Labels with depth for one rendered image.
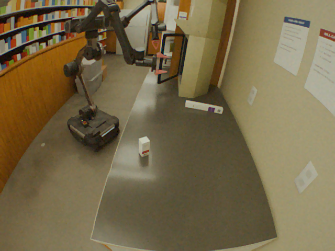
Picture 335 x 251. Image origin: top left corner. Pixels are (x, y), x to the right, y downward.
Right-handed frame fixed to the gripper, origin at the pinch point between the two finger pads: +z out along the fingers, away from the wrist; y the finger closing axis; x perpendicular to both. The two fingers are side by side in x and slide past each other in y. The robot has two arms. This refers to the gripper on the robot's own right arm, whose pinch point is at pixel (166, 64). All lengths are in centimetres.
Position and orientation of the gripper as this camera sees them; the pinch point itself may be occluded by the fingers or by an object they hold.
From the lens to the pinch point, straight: 107.4
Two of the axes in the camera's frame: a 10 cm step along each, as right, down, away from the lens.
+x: 0.4, -5.9, 8.1
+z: 9.9, 1.2, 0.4
